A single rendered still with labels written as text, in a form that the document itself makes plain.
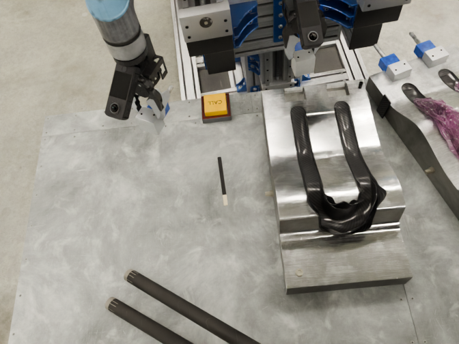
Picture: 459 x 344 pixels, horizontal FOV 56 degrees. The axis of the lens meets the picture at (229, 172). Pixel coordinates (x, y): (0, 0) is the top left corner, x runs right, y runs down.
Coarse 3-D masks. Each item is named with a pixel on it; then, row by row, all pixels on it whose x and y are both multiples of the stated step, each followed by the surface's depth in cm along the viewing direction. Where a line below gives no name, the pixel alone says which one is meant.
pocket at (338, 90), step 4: (344, 84) 110; (328, 88) 110; (332, 88) 110; (336, 88) 110; (340, 88) 111; (344, 88) 111; (328, 92) 111; (332, 92) 111; (336, 92) 111; (340, 92) 111; (344, 92) 111; (348, 92) 108; (332, 96) 110
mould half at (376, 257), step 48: (336, 96) 107; (288, 144) 103; (336, 144) 101; (288, 192) 91; (336, 192) 90; (288, 240) 94; (336, 240) 93; (384, 240) 92; (288, 288) 89; (336, 288) 92
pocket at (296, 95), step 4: (284, 92) 111; (288, 92) 111; (292, 92) 111; (296, 92) 111; (300, 92) 111; (304, 92) 110; (284, 96) 112; (288, 96) 112; (292, 96) 112; (296, 96) 112; (300, 96) 111; (304, 96) 111; (288, 100) 111; (292, 100) 111; (296, 100) 111
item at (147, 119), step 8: (168, 88) 107; (168, 104) 105; (144, 112) 102; (152, 112) 102; (144, 120) 101; (152, 120) 101; (160, 120) 103; (144, 128) 105; (152, 128) 103; (160, 128) 104
